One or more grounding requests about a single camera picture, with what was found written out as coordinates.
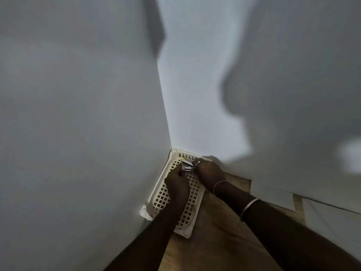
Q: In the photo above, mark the white and yellow stapler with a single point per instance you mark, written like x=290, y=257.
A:
x=188, y=165

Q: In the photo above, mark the person's right forearm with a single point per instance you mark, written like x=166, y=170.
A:
x=276, y=237

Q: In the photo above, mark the person's right hand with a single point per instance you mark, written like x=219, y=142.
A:
x=210, y=173

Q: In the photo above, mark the large white paper sheet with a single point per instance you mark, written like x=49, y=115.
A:
x=270, y=194

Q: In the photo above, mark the cream plastic lattice basket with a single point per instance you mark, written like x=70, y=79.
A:
x=158, y=200

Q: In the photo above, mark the silver bangle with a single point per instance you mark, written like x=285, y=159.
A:
x=249, y=207

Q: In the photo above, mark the person's left hand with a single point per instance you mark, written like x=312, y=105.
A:
x=177, y=187

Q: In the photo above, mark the person's left forearm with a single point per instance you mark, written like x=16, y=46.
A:
x=152, y=239

